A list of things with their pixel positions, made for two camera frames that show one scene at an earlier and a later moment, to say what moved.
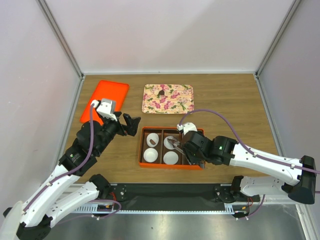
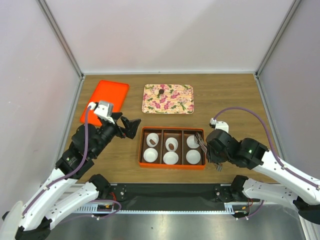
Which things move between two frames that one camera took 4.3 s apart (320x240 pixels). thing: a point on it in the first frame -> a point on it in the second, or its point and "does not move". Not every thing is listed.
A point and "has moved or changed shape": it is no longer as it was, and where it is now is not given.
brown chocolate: x=152 y=142 does not move
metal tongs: x=175 y=142 has moved or changed shape
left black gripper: x=130 y=128 does not move
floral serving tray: x=177 y=99 does not move
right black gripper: x=195 y=160 -> x=211 y=157
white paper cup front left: x=150 y=155 does not move
